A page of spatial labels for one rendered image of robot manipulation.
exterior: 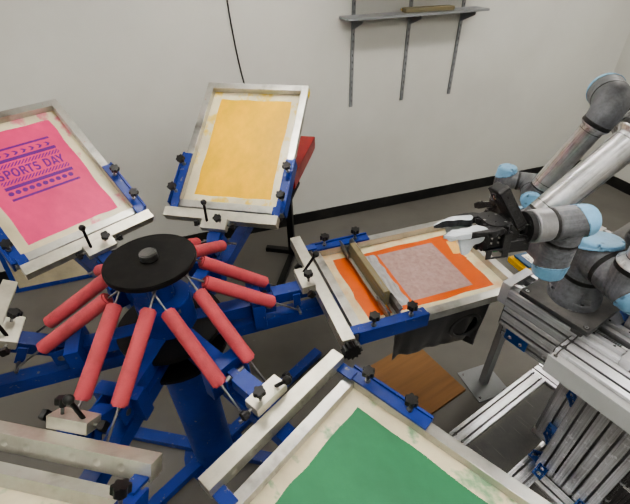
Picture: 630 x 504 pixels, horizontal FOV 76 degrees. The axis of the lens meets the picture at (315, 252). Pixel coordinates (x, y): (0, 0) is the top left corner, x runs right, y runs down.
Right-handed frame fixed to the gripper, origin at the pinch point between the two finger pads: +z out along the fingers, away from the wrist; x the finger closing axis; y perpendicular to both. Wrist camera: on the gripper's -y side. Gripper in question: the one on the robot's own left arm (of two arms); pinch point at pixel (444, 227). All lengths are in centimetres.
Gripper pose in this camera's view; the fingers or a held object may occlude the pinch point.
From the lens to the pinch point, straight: 91.1
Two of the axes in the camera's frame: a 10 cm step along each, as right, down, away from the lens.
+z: -9.9, 1.2, -1.1
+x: -1.6, -4.8, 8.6
